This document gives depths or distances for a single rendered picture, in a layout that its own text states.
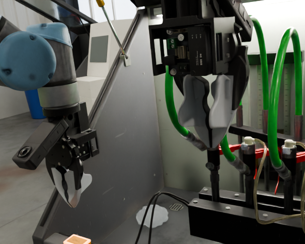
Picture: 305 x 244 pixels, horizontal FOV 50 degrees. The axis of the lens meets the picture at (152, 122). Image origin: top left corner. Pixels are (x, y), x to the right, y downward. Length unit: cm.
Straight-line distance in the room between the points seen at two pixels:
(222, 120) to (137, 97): 66
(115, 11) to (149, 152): 540
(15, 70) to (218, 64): 25
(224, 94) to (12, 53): 26
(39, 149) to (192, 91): 32
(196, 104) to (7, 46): 24
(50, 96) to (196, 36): 37
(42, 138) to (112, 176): 38
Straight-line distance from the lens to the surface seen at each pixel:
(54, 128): 63
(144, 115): 106
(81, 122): 68
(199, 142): 67
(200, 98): 40
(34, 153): 61
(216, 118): 36
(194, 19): 32
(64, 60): 63
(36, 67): 45
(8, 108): 756
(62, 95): 63
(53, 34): 62
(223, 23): 34
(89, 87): 340
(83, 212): 89
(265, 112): 86
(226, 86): 38
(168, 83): 55
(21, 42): 45
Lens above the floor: 137
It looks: 15 degrees down
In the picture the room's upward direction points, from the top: 6 degrees counter-clockwise
